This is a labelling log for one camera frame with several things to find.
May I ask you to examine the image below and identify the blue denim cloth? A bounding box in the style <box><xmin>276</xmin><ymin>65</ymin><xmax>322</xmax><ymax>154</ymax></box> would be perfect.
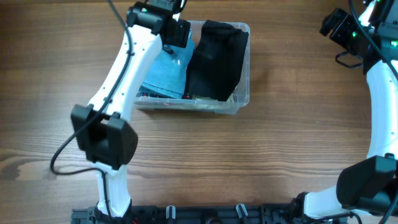
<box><xmin>141</xmin><ymin>38</ymin><xmax>195</xmax><ymax>99</ymax></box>

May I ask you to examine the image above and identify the black cloth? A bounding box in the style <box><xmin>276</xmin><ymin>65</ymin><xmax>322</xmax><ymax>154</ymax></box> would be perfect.
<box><xmin>185</xmin><ymin>20</ymin><xmax>249</xmax><ymax>101</ymax></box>

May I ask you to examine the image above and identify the plaid cloth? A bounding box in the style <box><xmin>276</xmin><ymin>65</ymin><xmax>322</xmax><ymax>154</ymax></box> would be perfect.
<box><xmin>136</xmin><ymin>87</ymin><xmax>193</xmax><ymax>100</ymax></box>

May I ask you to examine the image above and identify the cream cloth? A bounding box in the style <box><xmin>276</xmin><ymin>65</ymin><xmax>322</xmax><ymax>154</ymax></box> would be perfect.
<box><xmin>192</xmin><ymin>95</ymin><xmax>234</xmax><ymax>104</ymax></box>

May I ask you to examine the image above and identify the clear plastic storage container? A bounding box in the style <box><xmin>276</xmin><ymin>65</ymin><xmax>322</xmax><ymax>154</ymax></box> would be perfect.
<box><xmin>133</xmin><ymin>19</ymin><xmax>251</xmax><ymax>115</ymax></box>

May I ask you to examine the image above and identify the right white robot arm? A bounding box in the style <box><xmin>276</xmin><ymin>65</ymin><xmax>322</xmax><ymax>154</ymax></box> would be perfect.
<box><xmin>286</xmin><ymin>0</ymin><xmax>397</xmax><ymax>223</ymax></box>

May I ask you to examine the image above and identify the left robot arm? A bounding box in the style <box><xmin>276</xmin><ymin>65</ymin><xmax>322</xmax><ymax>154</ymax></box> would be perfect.
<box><xmin>71</xmin><ymin>1</ymin><xmax>190</xmax><ymax>223</ymax></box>

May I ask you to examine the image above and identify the right black camera cable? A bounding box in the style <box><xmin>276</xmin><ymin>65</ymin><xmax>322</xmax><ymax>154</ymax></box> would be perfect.
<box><xmin>334</xmin><ymin>0</ymin><xmax>398</xmax><ymax>78</ymax></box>

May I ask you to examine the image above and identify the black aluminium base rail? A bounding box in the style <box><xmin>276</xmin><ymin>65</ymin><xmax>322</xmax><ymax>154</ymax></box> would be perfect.
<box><xmin>70</xmin><ymin>203</ymin><xmax>348</xmax><ymax>224</ymax></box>

